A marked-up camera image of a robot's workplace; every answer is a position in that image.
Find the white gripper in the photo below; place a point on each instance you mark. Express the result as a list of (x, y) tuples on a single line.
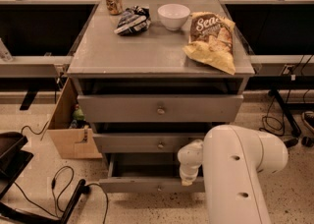
[(188, 171)]

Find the grey bottom drawer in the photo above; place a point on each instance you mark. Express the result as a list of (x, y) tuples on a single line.
[(146, 173)]

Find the grey drawer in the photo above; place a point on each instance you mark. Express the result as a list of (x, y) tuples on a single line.
[(144, 143), (146, 173), (153, 108)]

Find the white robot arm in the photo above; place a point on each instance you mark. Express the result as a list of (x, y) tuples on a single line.
[(231, 157)]

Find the grey middle drawer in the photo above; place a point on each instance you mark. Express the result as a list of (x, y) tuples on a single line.
[(144, 143)]

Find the grey top drawer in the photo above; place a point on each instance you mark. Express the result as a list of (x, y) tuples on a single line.
[(153, 108)]

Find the grey drawer cabinet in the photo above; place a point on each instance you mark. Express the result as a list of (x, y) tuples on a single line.
[(152, 62)]

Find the black power adapter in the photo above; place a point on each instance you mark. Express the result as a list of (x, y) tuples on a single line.
[(291, 142)]

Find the cardboard box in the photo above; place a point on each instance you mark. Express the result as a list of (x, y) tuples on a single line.
[(70, 143)]

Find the black table leg right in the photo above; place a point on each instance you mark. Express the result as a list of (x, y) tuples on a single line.
[(295, 130)]

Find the green bottle in box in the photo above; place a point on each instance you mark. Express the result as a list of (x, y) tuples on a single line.
[(78, 114)]

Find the yellow brown chip bag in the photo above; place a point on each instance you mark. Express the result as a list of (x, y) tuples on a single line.
[(211, 41)]

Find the white bowl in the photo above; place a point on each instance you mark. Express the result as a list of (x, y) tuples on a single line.
[(173, 16)]

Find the dark blue snack bag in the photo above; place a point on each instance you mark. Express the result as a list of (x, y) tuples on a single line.
[(133, 20)]

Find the right grey desk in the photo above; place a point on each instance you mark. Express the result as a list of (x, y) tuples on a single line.
[(275, 33)]

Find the grey desk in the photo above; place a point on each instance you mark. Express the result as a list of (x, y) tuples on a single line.
[(42, 34), (275, 33)]

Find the left grey desk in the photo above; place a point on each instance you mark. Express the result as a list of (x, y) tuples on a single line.
[(42, 34)]

